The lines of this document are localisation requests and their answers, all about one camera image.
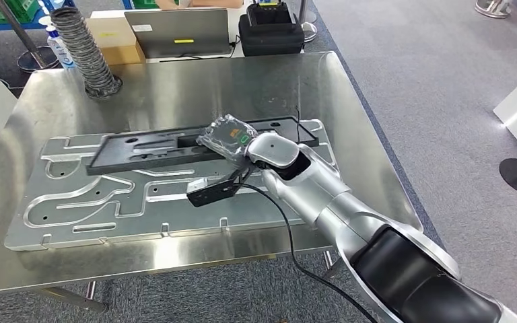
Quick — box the green plastic crate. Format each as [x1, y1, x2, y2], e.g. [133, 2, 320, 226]
[0, 0, 36, 26]

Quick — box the steel pole stand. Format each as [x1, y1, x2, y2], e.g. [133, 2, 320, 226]
[0, 0, 62, 75]
[298, 0, 318, 43]

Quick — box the stainless steel workbench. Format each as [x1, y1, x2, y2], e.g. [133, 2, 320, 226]
[0, 51, 424, 314]

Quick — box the round metal stand base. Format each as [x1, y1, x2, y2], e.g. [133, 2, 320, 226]
[475, 0, 514, 20]

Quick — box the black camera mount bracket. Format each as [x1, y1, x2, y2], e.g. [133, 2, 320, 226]
[229, 162, 259, 188]

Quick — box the black device with screen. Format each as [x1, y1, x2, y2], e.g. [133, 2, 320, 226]
[245, 0, 296, 28]

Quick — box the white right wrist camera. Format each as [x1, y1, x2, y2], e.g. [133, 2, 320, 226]
[186, 177, 242, 208]

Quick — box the grey laptop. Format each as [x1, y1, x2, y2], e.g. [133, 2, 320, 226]
[123, 7, 234, 60]

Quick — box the black camera cable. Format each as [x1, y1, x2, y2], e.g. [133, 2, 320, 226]
[234, 182, 380, 323]

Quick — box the cardboard box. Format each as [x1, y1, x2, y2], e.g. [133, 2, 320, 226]
[84, 17, 147, 66]

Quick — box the black plastic plate frame part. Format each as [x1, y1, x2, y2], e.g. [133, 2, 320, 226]
[85, 116, 321, 177]

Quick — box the grey flexible duct hose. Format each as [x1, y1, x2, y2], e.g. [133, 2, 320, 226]
[49, 6, 124, 100]

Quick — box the white blue plastic bottle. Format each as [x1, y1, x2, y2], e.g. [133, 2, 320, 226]
[44, 24, 77, 71]

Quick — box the black carry case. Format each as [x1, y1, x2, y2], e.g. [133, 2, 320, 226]
[238, 13, 306, 57]

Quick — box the machined aluminium plate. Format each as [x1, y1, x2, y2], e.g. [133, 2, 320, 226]
[4, 118, 344, 252]

